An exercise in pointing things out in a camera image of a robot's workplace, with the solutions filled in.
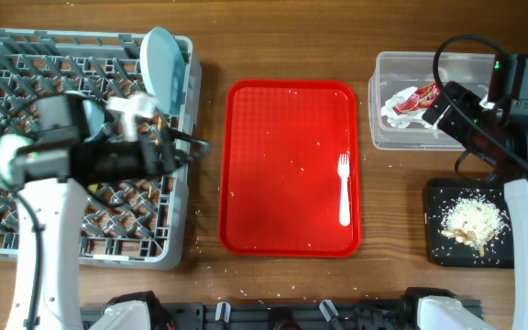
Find wooden chopstick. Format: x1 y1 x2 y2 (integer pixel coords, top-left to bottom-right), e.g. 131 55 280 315
148 116 162 200

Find red snack wrapper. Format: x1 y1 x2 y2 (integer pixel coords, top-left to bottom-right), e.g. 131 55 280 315
392 82 440 115

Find white tissue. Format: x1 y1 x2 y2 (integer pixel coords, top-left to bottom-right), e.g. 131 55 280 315
381 86 434 129

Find light blue plate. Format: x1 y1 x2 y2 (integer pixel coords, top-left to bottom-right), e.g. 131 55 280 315
139 27 185 117

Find rice and peanut scraps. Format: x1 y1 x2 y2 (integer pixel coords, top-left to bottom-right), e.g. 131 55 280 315
436 195 510 258

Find white plastic fork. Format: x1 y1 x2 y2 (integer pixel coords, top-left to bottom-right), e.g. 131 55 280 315
337 154 351 226

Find small green bowl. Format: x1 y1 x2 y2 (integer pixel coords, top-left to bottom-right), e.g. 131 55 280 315
0 134 34 190

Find white bowl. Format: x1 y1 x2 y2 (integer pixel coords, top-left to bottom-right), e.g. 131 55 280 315
62 92 105 142

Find yellow plastic cup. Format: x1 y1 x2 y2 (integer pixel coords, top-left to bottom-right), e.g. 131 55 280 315
88 183 99 193

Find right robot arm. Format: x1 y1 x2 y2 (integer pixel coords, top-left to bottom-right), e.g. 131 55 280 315
423 53 528 329

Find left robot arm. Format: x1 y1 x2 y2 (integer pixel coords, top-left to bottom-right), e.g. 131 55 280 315
0 93 197 329

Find grey plastic dishwasher rack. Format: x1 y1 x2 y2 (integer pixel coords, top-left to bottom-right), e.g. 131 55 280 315
0 28 202 270

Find black plastic tray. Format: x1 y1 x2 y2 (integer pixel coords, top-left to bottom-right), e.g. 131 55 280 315
423 178 514 269

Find red plastic serving tray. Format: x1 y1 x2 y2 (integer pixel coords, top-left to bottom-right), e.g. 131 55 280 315
218 79 362 259

